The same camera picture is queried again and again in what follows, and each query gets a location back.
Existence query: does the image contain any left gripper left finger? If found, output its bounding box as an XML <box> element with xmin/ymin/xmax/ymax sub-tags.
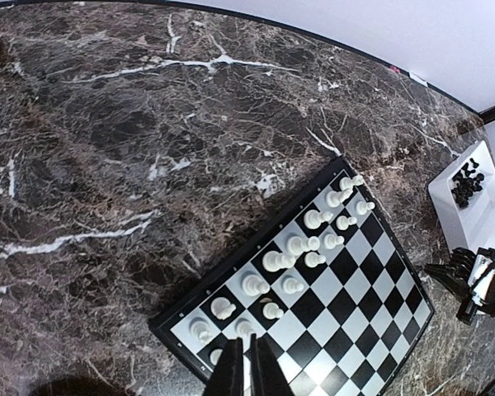
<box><xmin>203</xmin><ymin>338</ymin><xmax>244</xmax><ymax>396</ymax></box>

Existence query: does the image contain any black chess pieces pile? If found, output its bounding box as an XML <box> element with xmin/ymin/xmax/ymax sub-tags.
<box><xmin>450</xmin><ymin>158</ymin><xmax>485</xmax><ymax>209</ymax></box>

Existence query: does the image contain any white plastic tray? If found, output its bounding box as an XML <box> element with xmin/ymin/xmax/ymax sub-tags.
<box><xmin>428</xmin><ymin>141</ymin><xmax>495</xmax><ymax>252</ymax></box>

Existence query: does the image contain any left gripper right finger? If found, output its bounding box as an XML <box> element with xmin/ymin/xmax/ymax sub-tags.
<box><xmin>249</xmin><ymin>334</ymin><xmax>293</xmax><ymax>396</ymax></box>

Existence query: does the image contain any black and white chessboard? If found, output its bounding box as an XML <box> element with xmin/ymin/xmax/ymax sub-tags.
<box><xmin>149</xmin><ymin>158</ymin><xmax>434</xmax><ymax>395</ymax></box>

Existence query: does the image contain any white chess pawn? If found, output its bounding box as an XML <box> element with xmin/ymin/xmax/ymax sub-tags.
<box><xmin>355</xmin><ymin>200</ymin><xmax>375</xmax><ymax>216</ymax></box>

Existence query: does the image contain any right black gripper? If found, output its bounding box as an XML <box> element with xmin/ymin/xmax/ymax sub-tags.
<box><xmin>424</xmin><ymin>247</ymin><xmax>495</xmax><ymax>324</ymax></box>

